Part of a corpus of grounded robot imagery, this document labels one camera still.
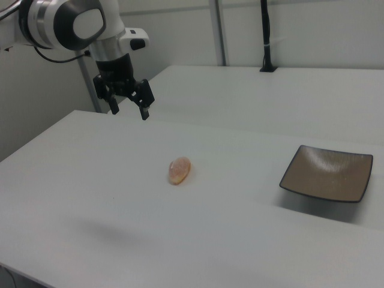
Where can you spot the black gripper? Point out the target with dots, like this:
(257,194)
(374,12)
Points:
(115,70)

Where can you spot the orange sugared bread roll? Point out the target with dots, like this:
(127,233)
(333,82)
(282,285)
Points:
(180,169)

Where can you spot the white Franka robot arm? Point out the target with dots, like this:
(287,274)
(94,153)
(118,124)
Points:
(45,21)

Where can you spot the square brown ceramic plate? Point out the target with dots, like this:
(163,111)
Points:
(327,174)

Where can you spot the silver aluminium frame post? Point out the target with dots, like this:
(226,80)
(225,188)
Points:
(89,90)

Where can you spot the grey wall partition post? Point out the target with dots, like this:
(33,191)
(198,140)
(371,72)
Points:
(219,30)

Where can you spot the black camera stand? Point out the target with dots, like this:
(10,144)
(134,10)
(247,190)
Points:
(266,30)

